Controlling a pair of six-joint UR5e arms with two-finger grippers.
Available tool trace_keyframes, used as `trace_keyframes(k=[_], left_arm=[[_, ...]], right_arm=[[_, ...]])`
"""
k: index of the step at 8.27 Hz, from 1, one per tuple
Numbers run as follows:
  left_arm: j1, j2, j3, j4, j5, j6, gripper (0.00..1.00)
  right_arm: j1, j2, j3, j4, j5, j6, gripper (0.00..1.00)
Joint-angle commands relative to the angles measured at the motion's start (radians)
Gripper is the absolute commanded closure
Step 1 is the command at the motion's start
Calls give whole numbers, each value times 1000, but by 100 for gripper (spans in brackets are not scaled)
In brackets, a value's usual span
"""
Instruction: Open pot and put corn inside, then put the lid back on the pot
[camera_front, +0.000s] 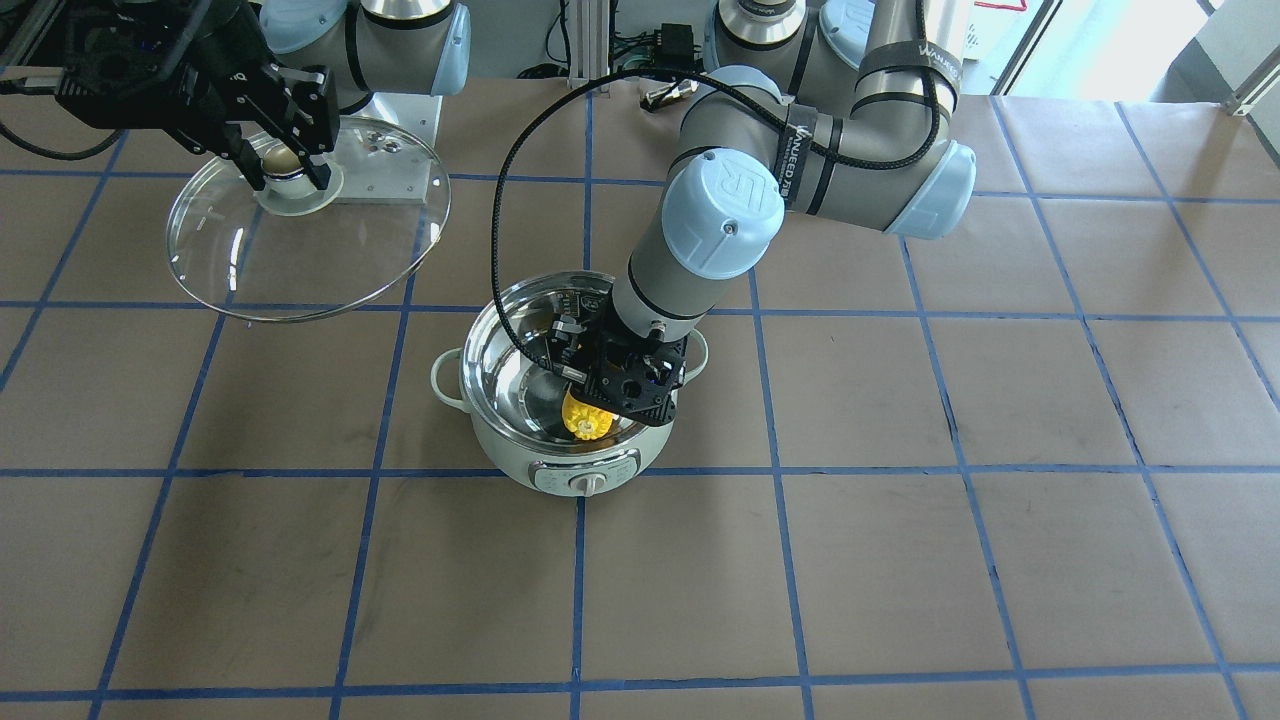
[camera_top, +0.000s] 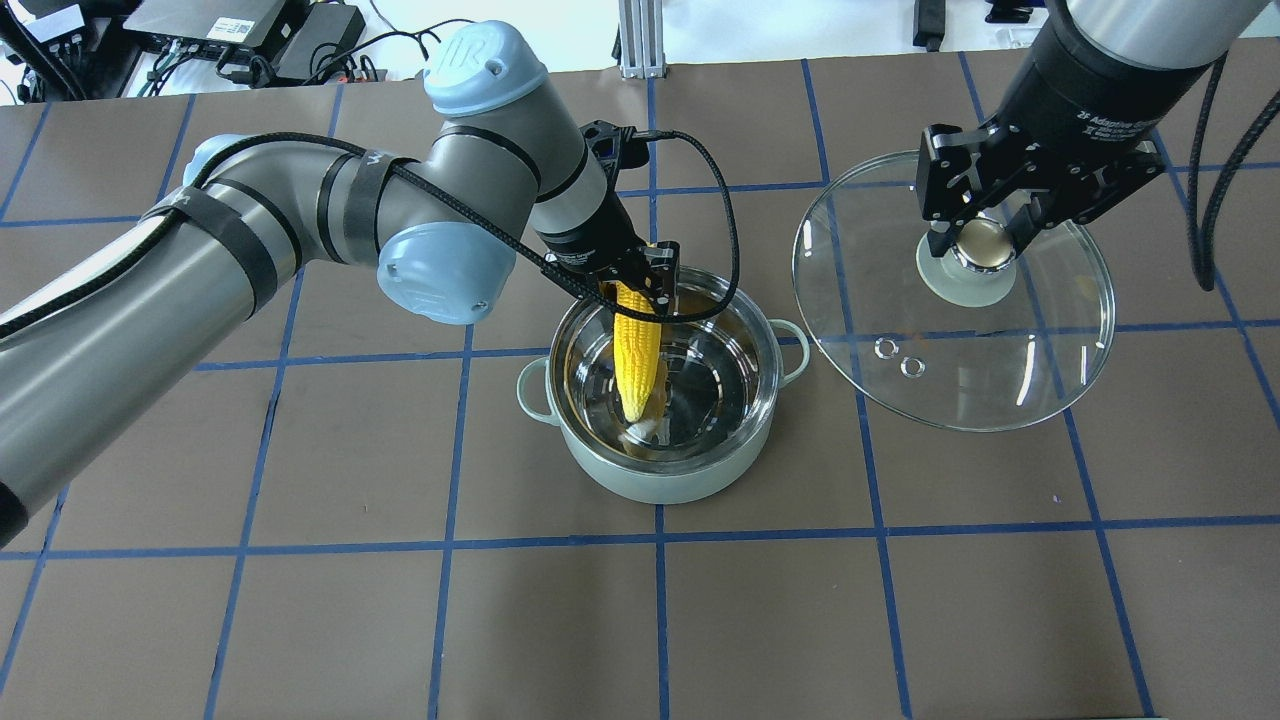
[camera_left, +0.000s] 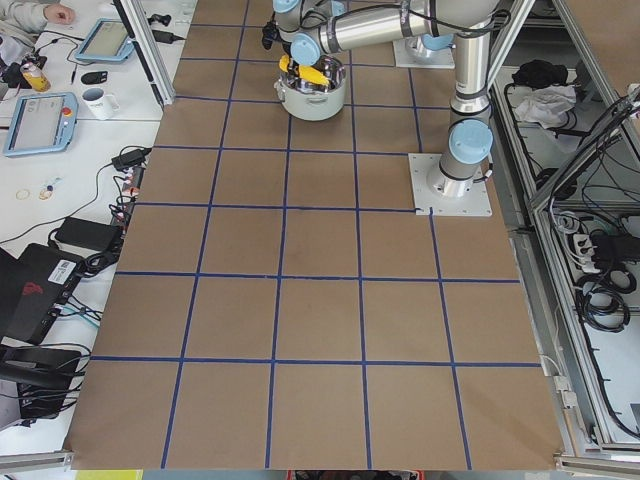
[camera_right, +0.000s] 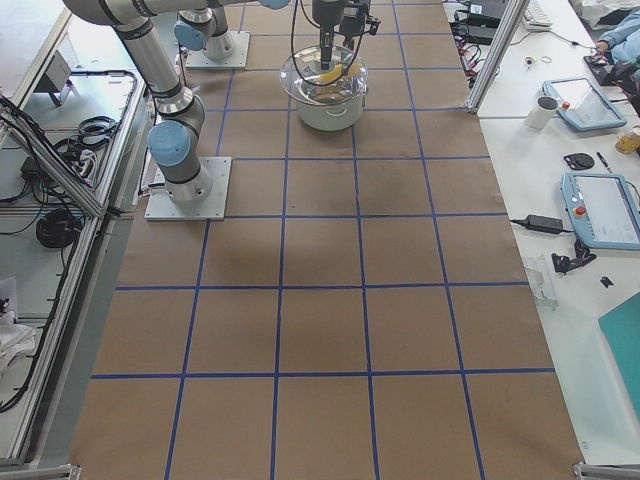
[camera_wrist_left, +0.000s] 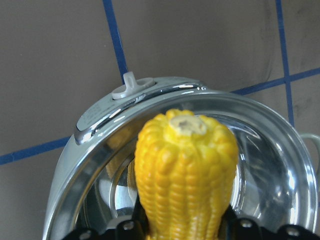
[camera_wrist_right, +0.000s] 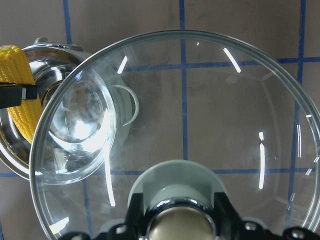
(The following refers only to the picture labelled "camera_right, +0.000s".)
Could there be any black power adapter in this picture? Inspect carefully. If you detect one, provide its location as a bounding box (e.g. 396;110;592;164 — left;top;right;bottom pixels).
510;214;572;235

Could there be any pale green electric pot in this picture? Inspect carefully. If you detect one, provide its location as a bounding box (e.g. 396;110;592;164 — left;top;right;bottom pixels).
293;76;367;132

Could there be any clear plastic holder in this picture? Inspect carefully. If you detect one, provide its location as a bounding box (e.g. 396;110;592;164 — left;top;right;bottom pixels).
522;257;558;310

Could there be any black pen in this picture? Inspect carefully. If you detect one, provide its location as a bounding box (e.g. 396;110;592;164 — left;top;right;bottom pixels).
596;152;613;174

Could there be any black bracket part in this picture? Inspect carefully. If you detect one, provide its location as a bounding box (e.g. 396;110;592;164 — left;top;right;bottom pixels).
551;239;597;275

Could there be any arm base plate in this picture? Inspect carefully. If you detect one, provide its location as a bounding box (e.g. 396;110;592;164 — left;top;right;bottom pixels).
186;30;250;70
144;157;232;221

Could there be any yellow drink cup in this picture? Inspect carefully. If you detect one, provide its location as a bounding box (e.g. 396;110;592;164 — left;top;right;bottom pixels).
615;126;640;154

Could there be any small black clip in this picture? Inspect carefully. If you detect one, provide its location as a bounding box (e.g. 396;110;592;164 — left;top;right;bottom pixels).
600;276;614;288

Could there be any teal board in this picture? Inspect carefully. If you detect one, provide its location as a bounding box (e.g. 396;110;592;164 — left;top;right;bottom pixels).
599;293;640;413

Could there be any teach pendant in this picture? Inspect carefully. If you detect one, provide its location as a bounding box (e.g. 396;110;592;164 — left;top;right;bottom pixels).
542;77;627;132
560;172;639;251

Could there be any yellow corn cob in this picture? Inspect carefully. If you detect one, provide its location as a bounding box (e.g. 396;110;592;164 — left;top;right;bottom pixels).
316;64;350;86

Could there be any white mug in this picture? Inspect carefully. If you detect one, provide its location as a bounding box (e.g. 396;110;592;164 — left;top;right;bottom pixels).
524;95;559;131

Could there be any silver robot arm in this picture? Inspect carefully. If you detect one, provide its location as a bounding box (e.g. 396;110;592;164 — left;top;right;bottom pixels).
65;1;229;203
174;0;380;57

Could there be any near teach pendant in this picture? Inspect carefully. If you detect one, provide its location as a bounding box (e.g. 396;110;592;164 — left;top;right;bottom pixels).
560;172;639;251

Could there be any far teach pendant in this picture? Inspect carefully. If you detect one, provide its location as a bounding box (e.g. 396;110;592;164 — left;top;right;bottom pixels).
542;77;627;132

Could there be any glass pot lid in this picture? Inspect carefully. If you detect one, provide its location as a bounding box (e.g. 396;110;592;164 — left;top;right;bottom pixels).
279;46;368;106

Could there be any aluminium frame post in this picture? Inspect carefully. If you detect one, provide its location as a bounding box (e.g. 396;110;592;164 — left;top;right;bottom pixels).
465;0;528;114

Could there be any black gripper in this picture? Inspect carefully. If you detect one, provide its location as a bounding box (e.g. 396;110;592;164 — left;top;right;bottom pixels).
340;0;371;48
312;0;345;70

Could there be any black round disc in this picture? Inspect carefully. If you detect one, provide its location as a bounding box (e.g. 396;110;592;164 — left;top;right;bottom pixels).
563;152;595;171

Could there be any person blue sleeve arm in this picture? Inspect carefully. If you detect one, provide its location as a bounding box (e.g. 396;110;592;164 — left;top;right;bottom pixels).
595;11;640;63

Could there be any black coiled cable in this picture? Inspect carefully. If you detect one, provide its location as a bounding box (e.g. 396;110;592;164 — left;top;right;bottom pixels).
35;207;84;250

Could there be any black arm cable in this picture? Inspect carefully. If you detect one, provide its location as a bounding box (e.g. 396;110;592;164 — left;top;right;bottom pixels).
290;0;361;87

